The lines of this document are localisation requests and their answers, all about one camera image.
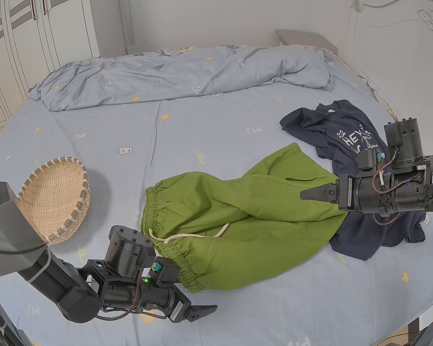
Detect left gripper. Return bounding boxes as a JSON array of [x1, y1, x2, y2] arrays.
[[102, 280, 191, 325]]

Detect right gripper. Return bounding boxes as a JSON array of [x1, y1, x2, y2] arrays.
[[337, 173, 433, 217]]

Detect green shorts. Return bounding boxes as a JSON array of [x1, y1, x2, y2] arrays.
[[140, 142, 349, 295]]

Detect round woven basket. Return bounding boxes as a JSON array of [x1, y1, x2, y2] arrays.
[[16, 156, 91, 246]]

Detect bed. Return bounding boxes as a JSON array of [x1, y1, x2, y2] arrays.
[[0, 0, 433, 346]]

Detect dark blue printed T-shirt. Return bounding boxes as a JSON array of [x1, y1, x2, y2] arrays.
[[279, 99, 427, 262]]

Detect grey bedside table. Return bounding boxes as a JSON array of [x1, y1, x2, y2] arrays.
[[276, 29, 338, 54]]

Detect pale blue quilt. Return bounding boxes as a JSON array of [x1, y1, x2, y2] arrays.
[[27, 45, 335, 112]]

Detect white vertical pipe cover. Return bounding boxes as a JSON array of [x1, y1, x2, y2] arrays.
[[117, 0, 136, 54]]

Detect white wardrobe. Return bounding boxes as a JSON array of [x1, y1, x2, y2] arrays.
[[0, 0, 101, 128]]

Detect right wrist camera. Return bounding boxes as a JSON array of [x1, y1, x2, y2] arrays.
[[357, 149, 383, 176]]

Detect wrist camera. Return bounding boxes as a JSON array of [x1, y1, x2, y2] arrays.
[[148, 256, 181, 289], [357, 149, 383, 176]]

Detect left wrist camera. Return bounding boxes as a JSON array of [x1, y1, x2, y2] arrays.
[[148, 256, 181, 289]]

